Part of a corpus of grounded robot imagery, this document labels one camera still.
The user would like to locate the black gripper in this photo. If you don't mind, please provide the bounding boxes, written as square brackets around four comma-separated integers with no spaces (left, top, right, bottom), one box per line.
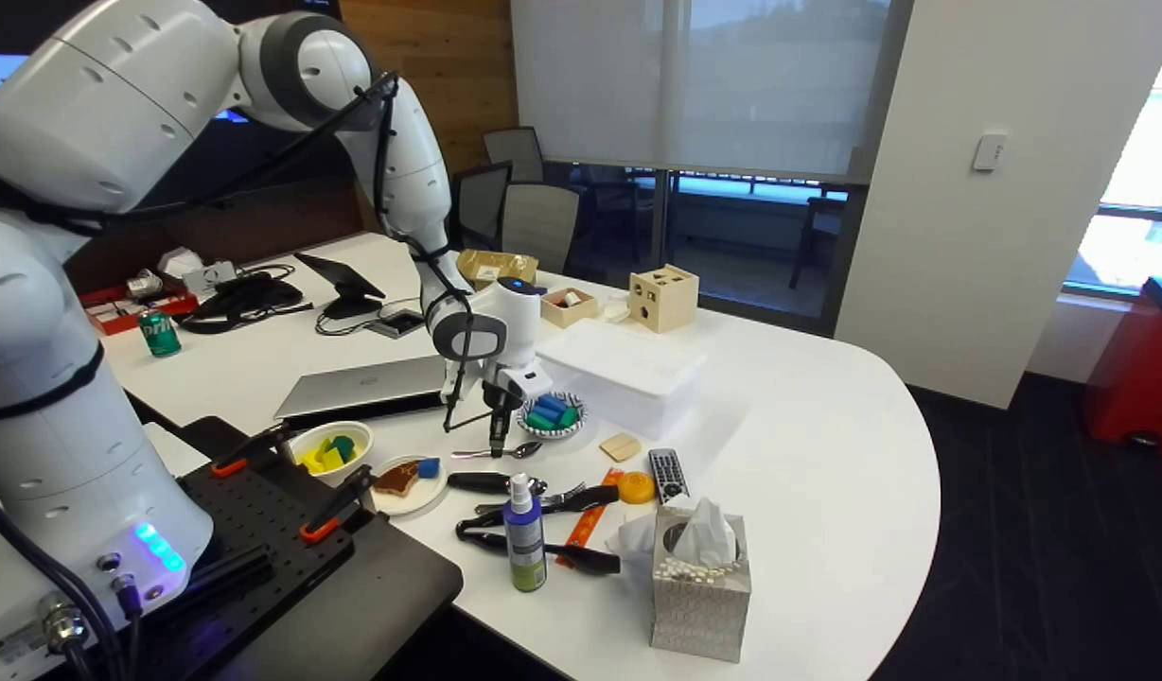
[479,376,530,460]

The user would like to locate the blue rectangular block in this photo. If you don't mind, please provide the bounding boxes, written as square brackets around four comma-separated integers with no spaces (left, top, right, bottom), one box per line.
[530,392,582,426]

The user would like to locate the green block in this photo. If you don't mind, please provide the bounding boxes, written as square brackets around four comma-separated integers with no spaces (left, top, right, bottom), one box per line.
[528,411,582,441]

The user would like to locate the white paper plate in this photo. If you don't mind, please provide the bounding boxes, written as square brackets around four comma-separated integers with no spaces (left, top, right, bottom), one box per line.
[366,451,456,523]

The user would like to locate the black mounting plate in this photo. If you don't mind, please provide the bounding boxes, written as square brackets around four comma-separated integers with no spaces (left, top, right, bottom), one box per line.
[122,411,466,681]

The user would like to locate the black and orange tongs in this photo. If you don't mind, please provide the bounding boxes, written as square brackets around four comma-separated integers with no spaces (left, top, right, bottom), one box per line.
[460,482,624,559]

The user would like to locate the white spray bottle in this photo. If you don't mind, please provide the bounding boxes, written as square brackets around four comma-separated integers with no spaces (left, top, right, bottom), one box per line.
[499,472,554,599]

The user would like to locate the square wooden tile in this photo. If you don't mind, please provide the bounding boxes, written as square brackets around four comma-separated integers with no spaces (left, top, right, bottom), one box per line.
[600,431,646,469]

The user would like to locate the orange disc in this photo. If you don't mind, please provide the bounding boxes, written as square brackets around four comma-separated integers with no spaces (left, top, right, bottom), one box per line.
[601,464,659,512]

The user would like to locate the white cardboard box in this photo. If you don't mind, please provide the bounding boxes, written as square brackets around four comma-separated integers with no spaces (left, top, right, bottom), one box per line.
[535,323,709,445]

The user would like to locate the silver laptop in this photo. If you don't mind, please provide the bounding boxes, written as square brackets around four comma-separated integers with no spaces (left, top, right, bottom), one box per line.
[272,352,460,426]

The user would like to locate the small wooden tray box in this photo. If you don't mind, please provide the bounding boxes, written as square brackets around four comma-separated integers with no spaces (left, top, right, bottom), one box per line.
[538,281,606,330]

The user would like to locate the table power outlet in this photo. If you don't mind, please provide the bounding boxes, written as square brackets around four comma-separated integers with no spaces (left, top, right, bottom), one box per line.
[365,304,433,345]

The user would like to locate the white bowl with toys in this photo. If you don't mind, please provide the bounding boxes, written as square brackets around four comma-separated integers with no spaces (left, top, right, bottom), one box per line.
[283,416,380,490]

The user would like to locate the orange black clamp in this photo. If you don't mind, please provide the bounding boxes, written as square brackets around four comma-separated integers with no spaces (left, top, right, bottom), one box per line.
[210,425,294,485]
[294,464,375,547]

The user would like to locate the wooden cube with holes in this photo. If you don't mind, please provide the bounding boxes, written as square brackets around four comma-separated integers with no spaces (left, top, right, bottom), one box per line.
[624,260,704,335]

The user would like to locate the grey office chair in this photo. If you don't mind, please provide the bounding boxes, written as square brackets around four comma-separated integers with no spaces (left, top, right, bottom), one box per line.
[492,178,586,276]

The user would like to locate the black tablet stand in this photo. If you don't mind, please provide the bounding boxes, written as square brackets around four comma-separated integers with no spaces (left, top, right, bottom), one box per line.
[293,246,389,323]

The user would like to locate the dark mesh office chair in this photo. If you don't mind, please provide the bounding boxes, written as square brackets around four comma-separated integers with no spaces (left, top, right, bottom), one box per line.
[482,122,549,189]
[448,163,513,252]

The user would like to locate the silver tissue box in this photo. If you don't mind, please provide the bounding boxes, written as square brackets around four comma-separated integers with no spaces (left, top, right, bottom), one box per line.
[646,494,756,665]

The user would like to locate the green can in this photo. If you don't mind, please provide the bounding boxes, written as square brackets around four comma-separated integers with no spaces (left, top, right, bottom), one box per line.
[137,308,187,364]

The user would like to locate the white small devices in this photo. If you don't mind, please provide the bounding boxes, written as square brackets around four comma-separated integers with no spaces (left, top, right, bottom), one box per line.
[122,242,246,308]

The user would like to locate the red flat case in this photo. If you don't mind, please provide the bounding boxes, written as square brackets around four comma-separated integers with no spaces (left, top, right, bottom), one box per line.
[90,286,204,340]

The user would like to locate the white roller blind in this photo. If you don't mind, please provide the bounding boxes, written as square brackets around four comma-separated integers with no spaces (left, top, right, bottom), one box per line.
[513,0,921,189]

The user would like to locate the red cabinet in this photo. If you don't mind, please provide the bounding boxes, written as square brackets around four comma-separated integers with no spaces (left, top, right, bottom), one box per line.
[1079,276,1162,464]

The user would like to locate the black handle tool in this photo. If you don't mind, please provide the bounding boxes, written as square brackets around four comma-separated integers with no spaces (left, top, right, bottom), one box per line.
[443,469,524,501]

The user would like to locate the black long-handled tool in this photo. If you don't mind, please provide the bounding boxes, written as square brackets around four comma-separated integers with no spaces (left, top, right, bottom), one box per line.
[452,514,624,584]

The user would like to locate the black headset with cables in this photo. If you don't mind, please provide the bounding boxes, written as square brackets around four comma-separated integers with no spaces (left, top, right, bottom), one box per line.
[175,269,318,335]

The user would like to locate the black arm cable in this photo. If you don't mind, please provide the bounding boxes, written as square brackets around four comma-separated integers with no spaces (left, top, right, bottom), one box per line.
[0,69,513,681]

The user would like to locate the white light switch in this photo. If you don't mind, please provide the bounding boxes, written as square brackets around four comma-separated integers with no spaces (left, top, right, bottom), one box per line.
[966,126,1016,178]

